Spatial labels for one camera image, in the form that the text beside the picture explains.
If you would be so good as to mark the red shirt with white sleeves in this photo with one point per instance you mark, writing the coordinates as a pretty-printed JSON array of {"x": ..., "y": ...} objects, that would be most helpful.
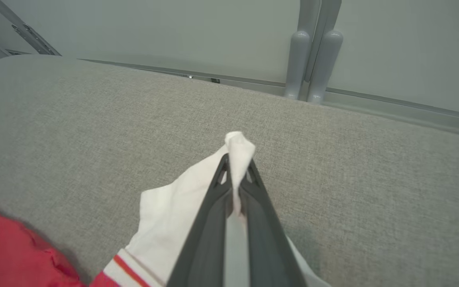
[{"x": 169, "y": 223}]

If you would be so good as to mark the grey vertical partition frame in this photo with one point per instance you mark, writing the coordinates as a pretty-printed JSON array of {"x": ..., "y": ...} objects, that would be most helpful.
[{"x": 319, "y": 16}]

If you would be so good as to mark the grey diagonal bar with screws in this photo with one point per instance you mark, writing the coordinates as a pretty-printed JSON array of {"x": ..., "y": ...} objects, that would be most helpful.
[{"x": 26, "y": 30}]

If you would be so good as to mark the grey rounded partition post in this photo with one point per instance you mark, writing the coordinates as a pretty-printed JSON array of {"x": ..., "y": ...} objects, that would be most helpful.
[
  {"x": 325, "y": 67},
  {"x": 297, "y": 63}
]

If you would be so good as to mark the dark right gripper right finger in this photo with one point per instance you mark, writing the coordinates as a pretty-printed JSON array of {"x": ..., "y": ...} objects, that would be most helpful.
[{"x": 269, "y": 247}]

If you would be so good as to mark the grey partition base rail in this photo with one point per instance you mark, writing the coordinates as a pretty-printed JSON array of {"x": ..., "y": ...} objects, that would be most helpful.
[
  {"x": 233, "y": 83},
  {"x": 412, "y": 113}
]

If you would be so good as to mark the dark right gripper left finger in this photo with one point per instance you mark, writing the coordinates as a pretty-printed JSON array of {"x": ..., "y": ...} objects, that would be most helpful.
[{"x": 205, "y": 239}]

